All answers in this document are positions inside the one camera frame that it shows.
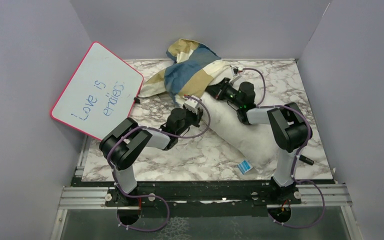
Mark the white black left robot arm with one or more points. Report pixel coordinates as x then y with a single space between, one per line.
123 145

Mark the aluminium frame rail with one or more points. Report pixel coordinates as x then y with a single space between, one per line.
325 213

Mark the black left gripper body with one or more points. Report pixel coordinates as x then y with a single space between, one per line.
191 119

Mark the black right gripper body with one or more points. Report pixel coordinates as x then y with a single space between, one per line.
225 91

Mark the black yellow marker pen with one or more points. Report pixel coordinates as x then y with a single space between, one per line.
306 160

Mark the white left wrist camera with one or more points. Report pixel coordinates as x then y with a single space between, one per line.
192 103

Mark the blue white pillow tag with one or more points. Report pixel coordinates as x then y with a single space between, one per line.
244 167

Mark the pink framed whiteboard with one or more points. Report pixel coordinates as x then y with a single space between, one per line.
100 94

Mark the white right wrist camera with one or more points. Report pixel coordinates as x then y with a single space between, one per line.
236 74

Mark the blue beige checked pillowcase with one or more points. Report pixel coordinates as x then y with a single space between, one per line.
195 67

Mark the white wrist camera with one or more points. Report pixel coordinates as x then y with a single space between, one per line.
192 103
236 74

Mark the black whiteboard clip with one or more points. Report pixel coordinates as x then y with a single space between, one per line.
137 100

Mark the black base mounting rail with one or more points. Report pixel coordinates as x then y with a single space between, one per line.
158 199

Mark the white pillow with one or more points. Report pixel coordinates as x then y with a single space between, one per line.
255 141

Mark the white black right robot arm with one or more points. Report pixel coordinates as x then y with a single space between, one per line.
291 132

